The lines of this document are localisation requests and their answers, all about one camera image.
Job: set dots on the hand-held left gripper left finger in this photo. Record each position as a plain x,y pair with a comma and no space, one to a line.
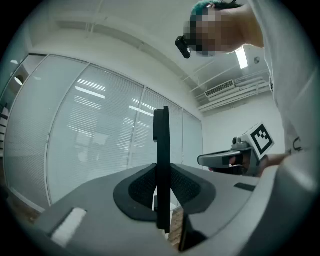
95,200

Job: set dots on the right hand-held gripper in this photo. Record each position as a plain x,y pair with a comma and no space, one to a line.
261,140

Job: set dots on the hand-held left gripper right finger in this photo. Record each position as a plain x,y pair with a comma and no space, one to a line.
225,190

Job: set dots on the person's right forearm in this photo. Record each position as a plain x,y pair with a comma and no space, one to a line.
273,160

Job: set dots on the white ceiling pipes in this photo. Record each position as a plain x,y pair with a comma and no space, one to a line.
237,98

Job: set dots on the white air vent grille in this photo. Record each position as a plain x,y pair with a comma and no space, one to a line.
220,88

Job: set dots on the rectangular ceiling light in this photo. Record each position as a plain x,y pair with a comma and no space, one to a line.
241,57

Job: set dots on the round ceiling smoke detector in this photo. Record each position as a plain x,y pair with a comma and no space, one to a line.
256,60

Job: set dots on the person's white printed t-shirt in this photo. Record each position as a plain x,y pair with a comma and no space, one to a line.
287,75

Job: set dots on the person's head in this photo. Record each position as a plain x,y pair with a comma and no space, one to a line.
225,27

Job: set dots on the black head-worn camera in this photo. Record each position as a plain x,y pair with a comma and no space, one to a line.
183,47

